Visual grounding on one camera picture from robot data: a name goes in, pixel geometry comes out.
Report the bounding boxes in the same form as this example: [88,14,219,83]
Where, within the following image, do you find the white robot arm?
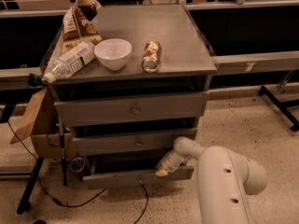
[155,136,267,224]

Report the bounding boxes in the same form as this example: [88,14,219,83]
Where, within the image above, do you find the grey bottom drawer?
[83,156,194,189]

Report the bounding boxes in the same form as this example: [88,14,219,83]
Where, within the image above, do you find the grey middle drawer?
[73,128,197,156]

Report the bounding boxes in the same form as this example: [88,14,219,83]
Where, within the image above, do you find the grey top drawer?
[54,92,208,127]

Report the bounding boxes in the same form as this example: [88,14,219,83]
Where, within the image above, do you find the metal drink can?
[141,41,162,73]

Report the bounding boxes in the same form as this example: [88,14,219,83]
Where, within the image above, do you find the brown cup on floor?
[70,157,88,181]

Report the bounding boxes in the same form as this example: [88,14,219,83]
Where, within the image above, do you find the grey drawer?
[73,128,197,156]
[54,92,208,127]
[83,156,194,189]

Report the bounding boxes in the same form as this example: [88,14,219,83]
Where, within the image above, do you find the black cable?
[0,107,150,224]

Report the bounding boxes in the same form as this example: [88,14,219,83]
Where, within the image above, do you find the black stand leg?
[17,157,44,215]

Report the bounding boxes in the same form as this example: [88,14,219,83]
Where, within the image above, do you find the cardboard box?
[9,87,78,160]

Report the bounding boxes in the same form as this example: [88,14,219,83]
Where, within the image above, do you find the brown chip bag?
[63,0,102,44]

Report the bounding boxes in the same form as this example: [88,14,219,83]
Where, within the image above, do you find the black stand base right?
[259,86,299,132]

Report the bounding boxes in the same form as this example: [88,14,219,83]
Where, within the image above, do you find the grey metal rail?
[212,50,299,76]

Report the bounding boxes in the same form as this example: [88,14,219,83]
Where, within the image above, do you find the white bowl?
[94,38,132,70]

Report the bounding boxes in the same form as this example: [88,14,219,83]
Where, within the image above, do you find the grey drawer cabinet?
[41,4,218,191]

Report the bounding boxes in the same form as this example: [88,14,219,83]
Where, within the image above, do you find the thin black tripod pole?
[59,117,67,186]

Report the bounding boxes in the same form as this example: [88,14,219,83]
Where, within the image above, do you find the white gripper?
[155,149,188,177]

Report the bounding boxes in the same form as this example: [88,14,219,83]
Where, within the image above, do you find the clear plastic water bottle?
[43,41,95,83]

